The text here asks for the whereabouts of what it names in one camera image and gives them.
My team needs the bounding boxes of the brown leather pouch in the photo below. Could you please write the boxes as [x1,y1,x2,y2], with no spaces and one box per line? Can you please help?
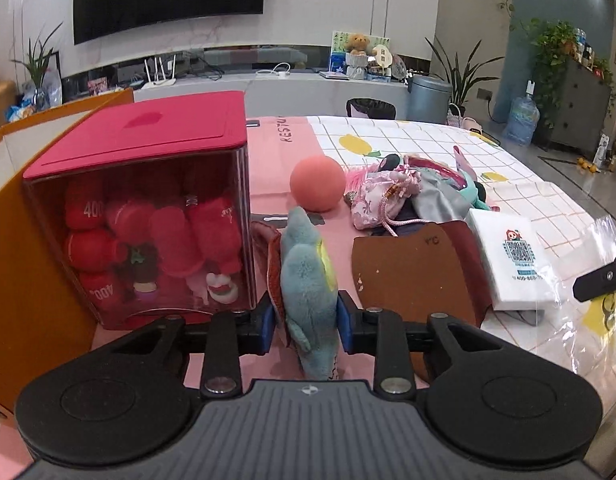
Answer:
[351,221,492,327]

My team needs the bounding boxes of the grey-blue plush dolphin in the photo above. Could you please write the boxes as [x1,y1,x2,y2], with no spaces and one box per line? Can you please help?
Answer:
[281,207,339,380]

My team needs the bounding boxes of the white QR code bag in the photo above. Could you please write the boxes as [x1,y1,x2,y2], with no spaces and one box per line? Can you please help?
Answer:
[465,209,560,311]

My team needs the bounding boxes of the pink drawstring pouch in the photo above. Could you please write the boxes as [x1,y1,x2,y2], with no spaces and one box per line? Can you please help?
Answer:
[346,165,425,236]

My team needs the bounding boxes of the pink foam ball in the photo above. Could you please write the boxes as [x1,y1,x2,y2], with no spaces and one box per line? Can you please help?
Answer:
[289,155,346,212]

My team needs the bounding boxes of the teal plush mirror bag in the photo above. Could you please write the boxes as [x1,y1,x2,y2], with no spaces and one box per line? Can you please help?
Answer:
[377,145,490,210]

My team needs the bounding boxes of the silver grey cloth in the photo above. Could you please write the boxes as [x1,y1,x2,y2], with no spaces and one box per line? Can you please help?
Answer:
[411,169,473,223]

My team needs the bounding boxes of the checked lemon tablecloth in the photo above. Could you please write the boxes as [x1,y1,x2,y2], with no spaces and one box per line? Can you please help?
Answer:
[339,122,616,420]

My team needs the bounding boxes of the clear plastic bag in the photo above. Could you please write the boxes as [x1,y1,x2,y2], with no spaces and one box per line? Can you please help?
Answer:
[479,213,616,411]

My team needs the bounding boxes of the red lidded clear box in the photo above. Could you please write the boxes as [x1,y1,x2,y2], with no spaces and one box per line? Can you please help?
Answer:
[23,91,255,330]

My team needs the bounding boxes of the grey drawer cabinet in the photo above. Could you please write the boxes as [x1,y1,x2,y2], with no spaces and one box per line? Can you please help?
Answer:
[549,60,611,158]

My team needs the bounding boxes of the blue water jug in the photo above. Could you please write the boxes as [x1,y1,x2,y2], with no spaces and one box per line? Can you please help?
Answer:
[503,80,540,146]

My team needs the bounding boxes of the orange cardboard box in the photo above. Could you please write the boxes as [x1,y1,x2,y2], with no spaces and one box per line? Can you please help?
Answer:
[0,90,134,426]

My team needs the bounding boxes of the pink space heater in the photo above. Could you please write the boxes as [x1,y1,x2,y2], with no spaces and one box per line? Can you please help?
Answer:
[447,103,483,133]

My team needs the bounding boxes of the grey metal trash can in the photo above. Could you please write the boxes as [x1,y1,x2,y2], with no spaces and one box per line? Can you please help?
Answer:
[407,75,452,124]

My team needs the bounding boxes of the trailing pothos plant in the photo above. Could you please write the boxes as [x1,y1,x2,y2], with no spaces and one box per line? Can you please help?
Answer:
[494,0,615,126]

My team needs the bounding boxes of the marble TV console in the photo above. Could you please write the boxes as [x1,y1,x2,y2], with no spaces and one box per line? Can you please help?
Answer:
[134,72,410,119]

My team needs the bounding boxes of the tall green floor plant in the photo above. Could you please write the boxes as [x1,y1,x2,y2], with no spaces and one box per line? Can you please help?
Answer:
[425,38,504,112]

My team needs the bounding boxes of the white wifi router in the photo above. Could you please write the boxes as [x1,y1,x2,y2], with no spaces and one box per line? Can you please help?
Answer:
[144,55,177,89]

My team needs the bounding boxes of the teddy bear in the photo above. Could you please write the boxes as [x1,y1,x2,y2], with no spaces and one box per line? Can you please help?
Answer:
[345,34,370,55]

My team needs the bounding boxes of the green plant in vase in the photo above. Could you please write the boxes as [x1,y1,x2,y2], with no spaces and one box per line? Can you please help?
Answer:
[12,23,61,112]

